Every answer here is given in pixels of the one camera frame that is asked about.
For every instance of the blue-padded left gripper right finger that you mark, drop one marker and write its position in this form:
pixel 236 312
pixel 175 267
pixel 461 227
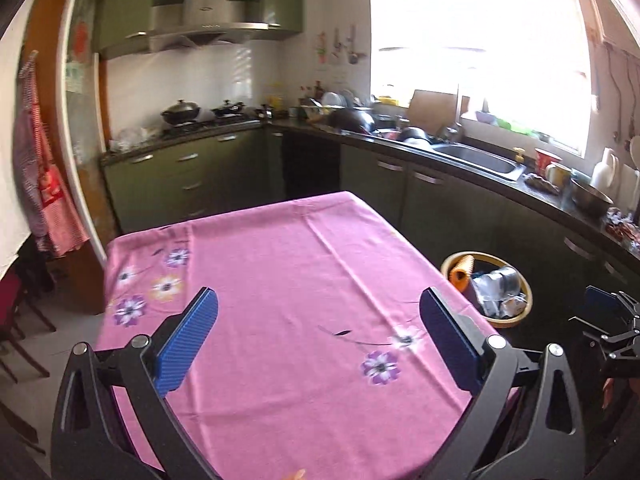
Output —
pixel 524 419

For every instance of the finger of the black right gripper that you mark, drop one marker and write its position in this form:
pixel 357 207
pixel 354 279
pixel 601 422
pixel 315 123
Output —
pixel 609 309
pixel 590 331

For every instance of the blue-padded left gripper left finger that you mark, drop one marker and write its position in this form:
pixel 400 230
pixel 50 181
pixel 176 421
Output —
pixel 90 439

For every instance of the clear plastic bottle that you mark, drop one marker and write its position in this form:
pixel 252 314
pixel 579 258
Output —
pixel 498 285

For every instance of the orange foam fruit net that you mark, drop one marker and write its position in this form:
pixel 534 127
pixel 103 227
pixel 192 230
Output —
pixel 460 275

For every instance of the green lower kitchen cabinets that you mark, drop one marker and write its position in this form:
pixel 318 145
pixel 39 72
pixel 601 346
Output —
pixel 439 204

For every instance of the yellow-rimmed trash bin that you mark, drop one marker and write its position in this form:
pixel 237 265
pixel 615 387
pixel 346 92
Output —
pixel 507 313

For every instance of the person's right hand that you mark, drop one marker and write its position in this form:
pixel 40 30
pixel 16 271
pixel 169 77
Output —
pixel 608 392

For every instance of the steel bowl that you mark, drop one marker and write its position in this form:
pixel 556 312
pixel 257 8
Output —
pixel 589 200

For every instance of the white jug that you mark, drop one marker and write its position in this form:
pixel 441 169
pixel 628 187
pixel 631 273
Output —
pixel 605 174

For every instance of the dark wooden chair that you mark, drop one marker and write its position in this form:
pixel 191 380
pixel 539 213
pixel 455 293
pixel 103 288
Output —
pixel 18 292

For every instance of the red cup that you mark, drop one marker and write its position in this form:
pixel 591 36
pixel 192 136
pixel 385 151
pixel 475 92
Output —
pixel 543 160

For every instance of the stainless steel sink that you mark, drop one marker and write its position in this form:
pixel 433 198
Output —
pixel 475 158

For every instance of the pink floral tablecloth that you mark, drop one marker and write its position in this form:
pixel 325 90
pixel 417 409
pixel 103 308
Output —
pixel 318 362

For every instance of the red checkered apron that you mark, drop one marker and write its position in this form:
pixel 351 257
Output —
pixel 49 210

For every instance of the chrome faucet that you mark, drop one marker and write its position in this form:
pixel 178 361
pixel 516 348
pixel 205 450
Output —
pixel 454 131

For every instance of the wooden cutting board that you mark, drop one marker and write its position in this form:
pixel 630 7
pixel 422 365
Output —
pixel 431 110

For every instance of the clear plastic bag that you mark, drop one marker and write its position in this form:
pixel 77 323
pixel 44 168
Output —
pixel 130 138

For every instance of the black wok with lid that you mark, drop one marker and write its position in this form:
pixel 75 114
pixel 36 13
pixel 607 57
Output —
pixel 182 112

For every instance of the large black wok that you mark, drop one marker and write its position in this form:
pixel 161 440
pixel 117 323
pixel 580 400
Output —
pixel 350 119

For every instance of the small black lidded pan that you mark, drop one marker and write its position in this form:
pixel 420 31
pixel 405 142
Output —
pixel 229 110

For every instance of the steel range hood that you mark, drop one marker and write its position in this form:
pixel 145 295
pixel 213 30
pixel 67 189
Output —
pixel 195 23

